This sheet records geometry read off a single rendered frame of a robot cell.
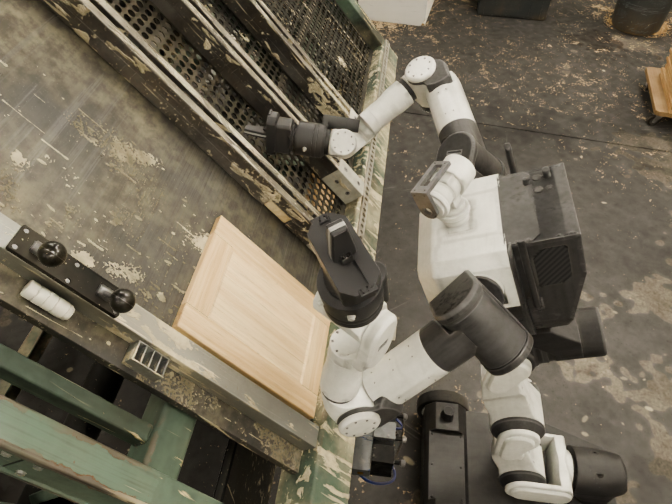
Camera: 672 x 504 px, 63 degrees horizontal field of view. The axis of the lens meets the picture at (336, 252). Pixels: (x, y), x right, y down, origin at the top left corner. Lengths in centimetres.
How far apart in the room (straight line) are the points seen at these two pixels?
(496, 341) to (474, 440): 123
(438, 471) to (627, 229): 185
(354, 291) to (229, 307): 60
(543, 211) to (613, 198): 247
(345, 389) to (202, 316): 35
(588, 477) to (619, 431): 57
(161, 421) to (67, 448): 24
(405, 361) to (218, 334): 40
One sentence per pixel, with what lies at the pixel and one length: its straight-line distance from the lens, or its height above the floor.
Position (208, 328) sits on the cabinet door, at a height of 116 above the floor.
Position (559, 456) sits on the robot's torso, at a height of 35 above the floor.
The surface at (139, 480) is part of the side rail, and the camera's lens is 96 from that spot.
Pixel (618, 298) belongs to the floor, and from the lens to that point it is 296.
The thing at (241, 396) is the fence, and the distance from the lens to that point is 113.
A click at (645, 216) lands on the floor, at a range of 347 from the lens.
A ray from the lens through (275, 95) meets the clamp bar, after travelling 161.
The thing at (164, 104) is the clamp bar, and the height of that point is 140.
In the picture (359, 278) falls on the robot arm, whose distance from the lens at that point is 65.
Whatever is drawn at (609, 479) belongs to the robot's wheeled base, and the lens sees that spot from 203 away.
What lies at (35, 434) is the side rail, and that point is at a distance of 89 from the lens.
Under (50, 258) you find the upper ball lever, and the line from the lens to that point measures 85.
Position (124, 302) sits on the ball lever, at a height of 142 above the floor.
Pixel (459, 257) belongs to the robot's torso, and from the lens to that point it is 101.
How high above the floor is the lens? 207
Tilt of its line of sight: 47 degrees down
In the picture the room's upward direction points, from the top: straight up
